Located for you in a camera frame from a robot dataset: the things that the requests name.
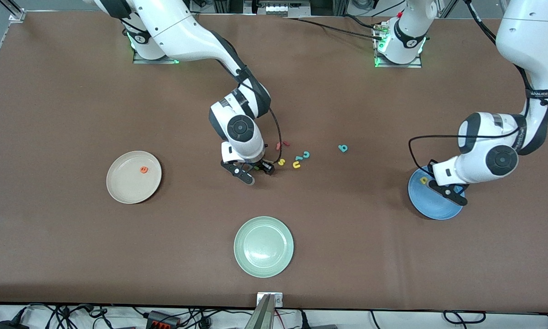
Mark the black orange power strip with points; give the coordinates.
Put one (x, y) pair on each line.
(162, 320)

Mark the blue round plate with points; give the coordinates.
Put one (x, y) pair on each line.
(431, 208)

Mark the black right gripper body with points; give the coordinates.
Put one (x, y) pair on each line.
(265, 167)

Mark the metal table corner bracket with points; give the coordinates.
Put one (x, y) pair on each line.
(17, 17)

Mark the grey connector box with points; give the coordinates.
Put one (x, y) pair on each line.
(278, 9)

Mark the beige round plate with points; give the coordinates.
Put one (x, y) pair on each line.
(127, 183)

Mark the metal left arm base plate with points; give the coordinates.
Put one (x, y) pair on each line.
(399, 65)

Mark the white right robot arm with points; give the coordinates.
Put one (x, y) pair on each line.
(178, 27)

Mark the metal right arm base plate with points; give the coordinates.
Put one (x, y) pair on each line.
(164, 61)

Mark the aluminium profile post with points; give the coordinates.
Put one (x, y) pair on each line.
(261, 317)

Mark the green round plate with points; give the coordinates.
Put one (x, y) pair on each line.
(263, 246)

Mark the metal bracket plate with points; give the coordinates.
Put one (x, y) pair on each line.
(278, 299)

